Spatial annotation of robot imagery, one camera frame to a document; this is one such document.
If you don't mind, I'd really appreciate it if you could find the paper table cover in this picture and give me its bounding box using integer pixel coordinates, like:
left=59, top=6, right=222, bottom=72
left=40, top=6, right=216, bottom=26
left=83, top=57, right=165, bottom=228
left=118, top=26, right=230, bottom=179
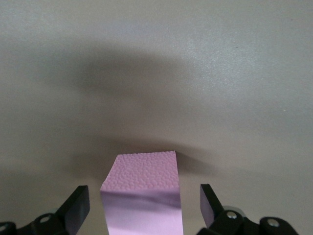
left=0, top=0, right=313, bottom=235

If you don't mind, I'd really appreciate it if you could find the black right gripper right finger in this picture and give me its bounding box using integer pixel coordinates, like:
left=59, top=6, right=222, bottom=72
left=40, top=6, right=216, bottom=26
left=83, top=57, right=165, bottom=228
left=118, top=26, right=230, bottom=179
left=197, top=184, right=313, bottom=235

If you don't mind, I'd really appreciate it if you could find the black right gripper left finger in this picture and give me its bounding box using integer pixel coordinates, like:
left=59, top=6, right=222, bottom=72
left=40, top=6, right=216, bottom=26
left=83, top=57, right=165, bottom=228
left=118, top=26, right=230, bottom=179
left=0, top=185, right=91, bottom=235

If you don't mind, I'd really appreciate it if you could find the pink foam block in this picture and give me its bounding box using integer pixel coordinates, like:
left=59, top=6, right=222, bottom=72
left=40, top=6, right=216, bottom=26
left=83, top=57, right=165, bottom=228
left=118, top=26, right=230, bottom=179
left=100, top=151, right=183, bottom=235

